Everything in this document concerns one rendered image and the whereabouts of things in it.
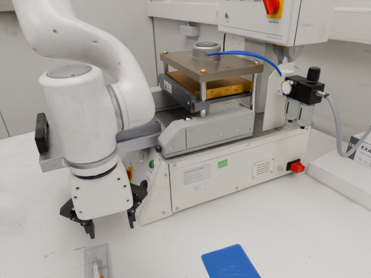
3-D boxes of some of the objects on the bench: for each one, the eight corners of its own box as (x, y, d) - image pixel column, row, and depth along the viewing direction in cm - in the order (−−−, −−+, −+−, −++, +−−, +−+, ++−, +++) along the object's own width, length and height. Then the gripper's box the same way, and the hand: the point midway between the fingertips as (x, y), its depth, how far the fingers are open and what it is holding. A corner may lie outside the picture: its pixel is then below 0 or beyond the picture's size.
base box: (240, 129, 114) (243, 91, 106) (309, 178, 84) (321, 129, 76) (114, 161, 96) (106, 117, 87) (144, 237, 65) (136, 181, 57)
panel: (115, 162, 94) (131, 114, 88) (138, 220, 70) (162, 159, 64) (110, 162, 93) (125, 112, 87) (131, 220, 69) (154, 158, 63)
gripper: (141, 138, 50) (150, 204, 60) (41, 156, 46) (68, 225, 56) (148, 160, 44) (158, 231, 54) (34, 185, 40) (66, 256, 50)
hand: (111, 223), depth 54 cm, fingers open, 7 cm apart
